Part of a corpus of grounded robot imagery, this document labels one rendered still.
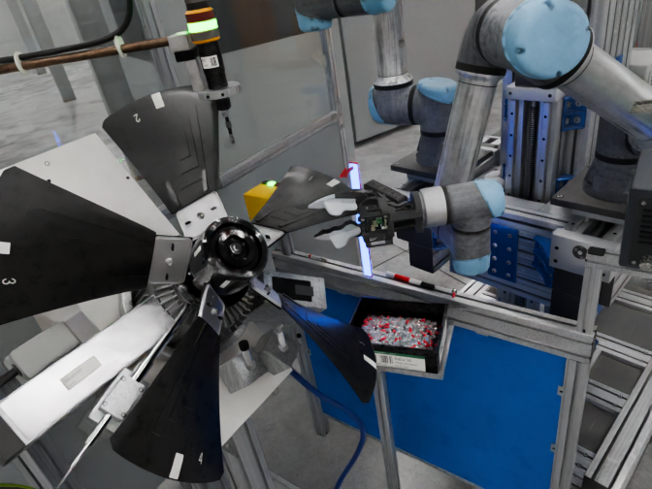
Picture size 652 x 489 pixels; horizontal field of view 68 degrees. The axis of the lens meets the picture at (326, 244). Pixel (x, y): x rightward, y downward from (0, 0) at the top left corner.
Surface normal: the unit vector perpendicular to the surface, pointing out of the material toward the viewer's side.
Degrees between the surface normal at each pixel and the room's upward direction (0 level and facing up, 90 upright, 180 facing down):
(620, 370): 0
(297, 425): 0
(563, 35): 85
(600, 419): 0
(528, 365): 90
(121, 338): 50
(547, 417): 90
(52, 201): 72
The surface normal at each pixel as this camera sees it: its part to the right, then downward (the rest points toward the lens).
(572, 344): -0.57, 0.49
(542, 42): 0.11, 0.42
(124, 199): 0.52, -0.40
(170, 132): -0.04, -0.19
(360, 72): 0.54, 0.36
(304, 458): -0.15, -0.85
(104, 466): 0.81, 0.18
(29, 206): 0.47, 0.08
